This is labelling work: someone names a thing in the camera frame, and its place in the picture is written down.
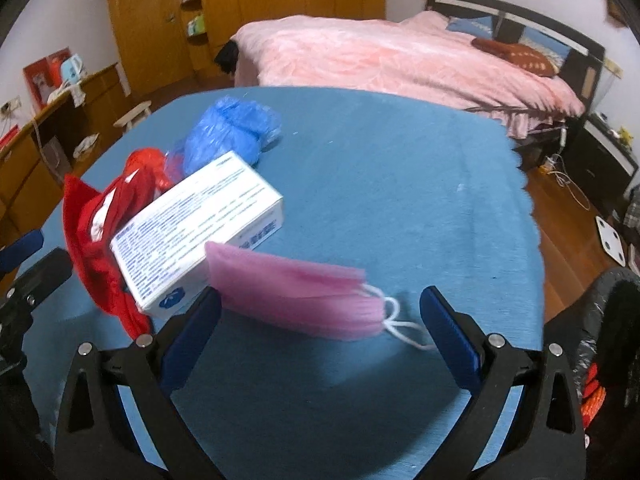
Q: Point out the blue pillow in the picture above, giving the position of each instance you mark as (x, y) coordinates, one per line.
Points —
(470, 25)
(545, 42)

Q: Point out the white bathroom scale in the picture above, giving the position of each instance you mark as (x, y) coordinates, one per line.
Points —
(611, 240)

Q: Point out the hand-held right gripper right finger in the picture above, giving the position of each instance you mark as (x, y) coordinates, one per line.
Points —
(447, 340)

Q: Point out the black cloth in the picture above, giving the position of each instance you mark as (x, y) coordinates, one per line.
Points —
(227, 57)

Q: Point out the blue tablecloth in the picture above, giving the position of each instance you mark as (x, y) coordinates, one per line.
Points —
(375, 200)

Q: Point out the light blue kettle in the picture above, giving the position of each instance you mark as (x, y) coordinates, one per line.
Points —
(72, 69)

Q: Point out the dark wooden bed frame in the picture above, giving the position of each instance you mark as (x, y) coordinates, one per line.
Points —
(580, 60)

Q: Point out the red plastic bag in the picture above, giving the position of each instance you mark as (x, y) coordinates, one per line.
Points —
(150, 170)

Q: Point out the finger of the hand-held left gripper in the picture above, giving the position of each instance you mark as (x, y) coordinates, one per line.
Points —
(47, 272)
(22, 250)

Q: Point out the wooden wall lamp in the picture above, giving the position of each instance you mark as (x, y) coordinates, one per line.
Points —
(616, 14)

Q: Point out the black bagged trash bin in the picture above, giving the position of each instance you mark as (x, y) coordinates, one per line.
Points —
(600, 320)

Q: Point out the pink blanket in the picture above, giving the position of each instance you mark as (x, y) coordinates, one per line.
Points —
(375, 55)

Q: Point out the white cardboard box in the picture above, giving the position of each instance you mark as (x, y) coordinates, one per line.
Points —
(200, 220)

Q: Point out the brown dotted pillow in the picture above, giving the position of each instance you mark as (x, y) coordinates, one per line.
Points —
(520, 57)

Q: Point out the red cloth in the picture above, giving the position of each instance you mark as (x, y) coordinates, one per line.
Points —
(85, 240)

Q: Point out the wooden side cabinet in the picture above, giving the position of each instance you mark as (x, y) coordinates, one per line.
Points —
(30, 170)

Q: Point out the red box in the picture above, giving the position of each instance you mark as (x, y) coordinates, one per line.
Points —
(40, 75)

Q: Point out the small wooden stool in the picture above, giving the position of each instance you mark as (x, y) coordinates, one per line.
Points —
(132, 112)

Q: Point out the white hanging cloth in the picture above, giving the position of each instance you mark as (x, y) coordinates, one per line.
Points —
(75, 92)

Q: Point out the blue plastic bag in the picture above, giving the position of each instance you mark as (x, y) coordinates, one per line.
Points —
(225, 130)

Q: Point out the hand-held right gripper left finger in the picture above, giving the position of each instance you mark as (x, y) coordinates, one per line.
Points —
(192, 340)

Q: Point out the pink face mask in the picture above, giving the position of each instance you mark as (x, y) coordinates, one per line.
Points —
(290, 295)

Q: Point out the dark nightstand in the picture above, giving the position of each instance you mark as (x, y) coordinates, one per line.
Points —
(600, 160)

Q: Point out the wooden wardrobe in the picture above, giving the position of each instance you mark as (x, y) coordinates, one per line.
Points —
(275, 10)

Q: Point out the yellow plush toy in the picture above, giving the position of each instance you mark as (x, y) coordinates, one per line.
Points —
(626, 135)

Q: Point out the plaid cloth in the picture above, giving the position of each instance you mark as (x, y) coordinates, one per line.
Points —
(632, 220)

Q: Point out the white rag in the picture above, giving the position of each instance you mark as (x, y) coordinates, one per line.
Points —
(86, 146)

